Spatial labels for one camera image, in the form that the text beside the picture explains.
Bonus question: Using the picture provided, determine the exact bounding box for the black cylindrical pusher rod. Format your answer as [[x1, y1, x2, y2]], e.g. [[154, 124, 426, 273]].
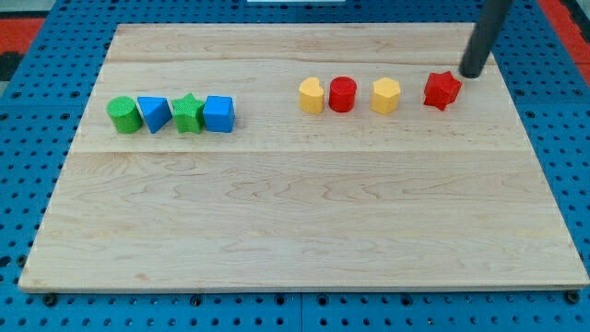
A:
[[458, 0, 513, 78]]

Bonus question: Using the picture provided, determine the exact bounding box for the red star block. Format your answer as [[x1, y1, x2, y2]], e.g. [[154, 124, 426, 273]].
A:
[[423, 71, 463, 111]]

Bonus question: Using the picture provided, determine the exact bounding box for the light wooden board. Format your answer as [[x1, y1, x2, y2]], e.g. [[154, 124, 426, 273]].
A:
[[18, 23, 589, 293]]

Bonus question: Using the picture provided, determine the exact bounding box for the green star block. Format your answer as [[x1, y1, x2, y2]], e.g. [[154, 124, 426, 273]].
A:
[[171, 93, 205, 135]]

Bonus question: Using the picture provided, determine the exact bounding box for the yellow hexagon block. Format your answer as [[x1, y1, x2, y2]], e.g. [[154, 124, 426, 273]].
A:
[[371, 77, 401, 114]]

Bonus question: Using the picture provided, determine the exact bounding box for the red cylinder block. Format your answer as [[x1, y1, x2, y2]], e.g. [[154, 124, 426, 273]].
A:
[[328, 76, 357, 113]]

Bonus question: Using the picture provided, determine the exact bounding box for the yellow heart block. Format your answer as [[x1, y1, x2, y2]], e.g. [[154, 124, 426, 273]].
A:
[[299, 77, 325, 114]]

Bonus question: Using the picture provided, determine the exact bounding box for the blue cube block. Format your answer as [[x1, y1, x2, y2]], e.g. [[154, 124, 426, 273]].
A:
[[203, 95, 235, 133]]

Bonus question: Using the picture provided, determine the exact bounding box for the blue triangle block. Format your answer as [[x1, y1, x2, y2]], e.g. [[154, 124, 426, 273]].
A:
[[137, 96, 172, 134]]

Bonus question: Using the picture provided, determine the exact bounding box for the green cylinder block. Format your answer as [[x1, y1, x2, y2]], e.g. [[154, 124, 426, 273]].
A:
[[106, 96, 143, 134]]

